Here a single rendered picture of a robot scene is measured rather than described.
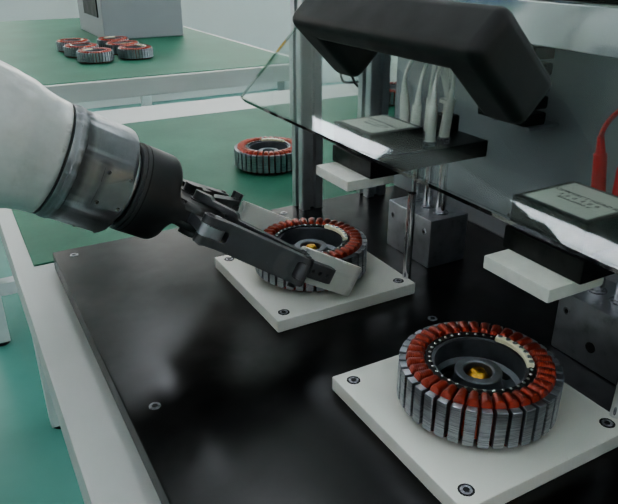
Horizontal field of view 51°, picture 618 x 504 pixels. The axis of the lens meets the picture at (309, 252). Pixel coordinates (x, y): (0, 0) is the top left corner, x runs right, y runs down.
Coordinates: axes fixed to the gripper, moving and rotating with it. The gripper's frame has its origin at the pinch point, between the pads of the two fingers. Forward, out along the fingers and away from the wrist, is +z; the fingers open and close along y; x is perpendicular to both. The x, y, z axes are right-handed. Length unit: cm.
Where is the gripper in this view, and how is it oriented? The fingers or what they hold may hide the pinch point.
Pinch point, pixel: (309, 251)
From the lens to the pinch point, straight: 65.4
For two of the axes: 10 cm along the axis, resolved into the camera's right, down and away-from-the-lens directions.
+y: 4.8, 3.7, -7.9
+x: 4.4, -8.9, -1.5
